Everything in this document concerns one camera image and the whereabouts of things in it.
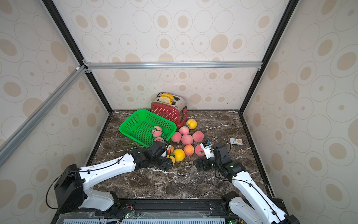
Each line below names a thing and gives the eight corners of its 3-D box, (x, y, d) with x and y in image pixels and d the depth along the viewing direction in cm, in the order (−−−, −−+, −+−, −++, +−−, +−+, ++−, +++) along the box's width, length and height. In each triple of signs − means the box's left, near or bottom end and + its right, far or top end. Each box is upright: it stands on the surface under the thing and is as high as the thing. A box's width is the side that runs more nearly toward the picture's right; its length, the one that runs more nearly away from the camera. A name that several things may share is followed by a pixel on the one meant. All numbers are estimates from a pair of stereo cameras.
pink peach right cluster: (192, 142, 101) (193, 138, 97) (192, 134, 105) (192, 130, 101) (203, 142, 101) (204, 138, 97) (202, 134, 105) (203, 130, 101)
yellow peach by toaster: (189, 131, 108) (189, 126, 104) (186, 124, 112) (186, 120, 108) (197, 128, 110) (198, 124, 105) (193, 122, 114) (194, 117, 109)
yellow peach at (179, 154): (178, 163, 91) (178, 160, 87) (172, 155, 95) (172, 151, 91) (186, 158, 93) (186, 154, 89) (180, 150, 97) (180, 146, 93)
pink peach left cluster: (175, 145, 100) (174, 139, 94) (171, 141, 102) (170, 135, 96) (182, 140, 103) (182, 133, 96) (178, 136, 105) (178, 129, 99)
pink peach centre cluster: (181, 146, 99) (181, 142, 95) (181, 138, 104) (181, 134, 99) (192, 146, 99) (193, 142, 95) (192, 138, 104) (192, 134, 99)
